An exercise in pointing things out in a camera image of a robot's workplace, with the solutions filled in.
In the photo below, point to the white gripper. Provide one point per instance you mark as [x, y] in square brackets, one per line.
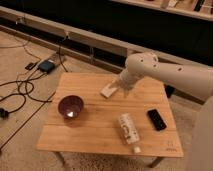
[124, 84]

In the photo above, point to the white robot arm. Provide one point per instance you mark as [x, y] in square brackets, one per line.
[193, 80]

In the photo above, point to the beige rectangular block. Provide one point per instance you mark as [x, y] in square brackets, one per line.
[108, 90]

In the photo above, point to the wooden table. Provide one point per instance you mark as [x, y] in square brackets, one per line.
[96, 129]

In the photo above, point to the long wooden shelf unit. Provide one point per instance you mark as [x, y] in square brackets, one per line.
[174, 38]

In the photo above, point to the dark purple bowl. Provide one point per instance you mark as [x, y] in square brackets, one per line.
[70, 106]

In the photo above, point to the blue black box device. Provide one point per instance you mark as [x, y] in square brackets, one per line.
[46, 66]

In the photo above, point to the small black adapter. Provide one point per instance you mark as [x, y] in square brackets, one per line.
[30, 66]

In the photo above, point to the black plug on floor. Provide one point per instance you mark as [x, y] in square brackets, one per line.
[3, 113]

